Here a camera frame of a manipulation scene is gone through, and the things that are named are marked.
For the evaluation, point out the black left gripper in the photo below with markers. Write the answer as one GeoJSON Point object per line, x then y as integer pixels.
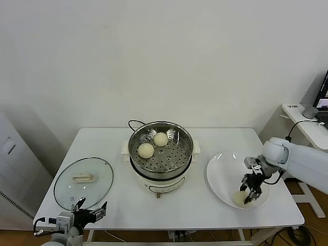
{"type": "Point", "coordinates": [85, 216]}

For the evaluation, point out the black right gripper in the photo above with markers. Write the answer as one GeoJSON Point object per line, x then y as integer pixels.
{"type": "Point", "coordinates": [253, 182]}

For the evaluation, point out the white steamed baozi bun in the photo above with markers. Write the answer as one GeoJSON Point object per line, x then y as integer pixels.
{"type": "Point", "coordinates": [160, 139]}
{"type": "Point", "coordinates": [146, 150]}
{"type": "Point", "coordinates": [238, 198]}

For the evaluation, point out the round glass pot lid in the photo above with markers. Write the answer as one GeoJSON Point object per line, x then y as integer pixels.
{"type": "Point", "coordinates": [77, 166]}

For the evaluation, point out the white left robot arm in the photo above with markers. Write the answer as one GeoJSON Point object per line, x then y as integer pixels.
{"type": "Point", "coordinates": [69, 237]}

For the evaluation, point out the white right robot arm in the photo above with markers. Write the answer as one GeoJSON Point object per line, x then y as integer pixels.
{"type": "Point", "coordinates": [302, 159]}

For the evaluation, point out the perforated steel steamer basket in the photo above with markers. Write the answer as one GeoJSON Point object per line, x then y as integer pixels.
{"type": "Point", "coordinates": [166, 161]}

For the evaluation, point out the round white plate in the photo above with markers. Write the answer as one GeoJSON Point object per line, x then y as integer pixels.
{"type": "Point", "coordinates": [225, 179]}

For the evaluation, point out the cream electric cooker pot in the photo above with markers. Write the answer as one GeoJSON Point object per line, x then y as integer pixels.
{"type": "Point", "coordinates": [164, 187]}

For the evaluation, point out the white power strip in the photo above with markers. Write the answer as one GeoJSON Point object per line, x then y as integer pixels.
{"type": "Point", "coordinates": [179, 234]}

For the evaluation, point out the white floor cabinet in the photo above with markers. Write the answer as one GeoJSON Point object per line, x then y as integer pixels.
{"type": "Point", "coordinates": [15, 169]}

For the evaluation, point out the white side desk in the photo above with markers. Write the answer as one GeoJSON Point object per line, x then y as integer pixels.
{"type": "Point", "coordinates": [302, 123]}

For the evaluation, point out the grey cylinder speaker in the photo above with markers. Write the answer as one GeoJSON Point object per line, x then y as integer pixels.
{"type": "Point", "coordinates": [310, 112]}

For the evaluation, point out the open black laptop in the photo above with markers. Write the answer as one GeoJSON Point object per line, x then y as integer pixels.
{"type": "Point", "coordinates": [323, 89]}

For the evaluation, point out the white table frame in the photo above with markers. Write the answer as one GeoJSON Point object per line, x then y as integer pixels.
{"type": "Point", "coordinates": [90, 235]}

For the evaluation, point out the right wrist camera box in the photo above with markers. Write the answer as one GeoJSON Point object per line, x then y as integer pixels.
{"type": "Point", "coordinates": [252, 163]}

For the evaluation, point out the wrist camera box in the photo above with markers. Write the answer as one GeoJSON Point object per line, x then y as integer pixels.
{"type": "Point", "coordinates": [62, 220]}
{"type": "Point", "coordinates": [252, 163]}

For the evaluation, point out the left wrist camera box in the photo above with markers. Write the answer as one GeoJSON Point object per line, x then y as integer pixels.
{"type": "Point", "coordinates": [62, 220]}

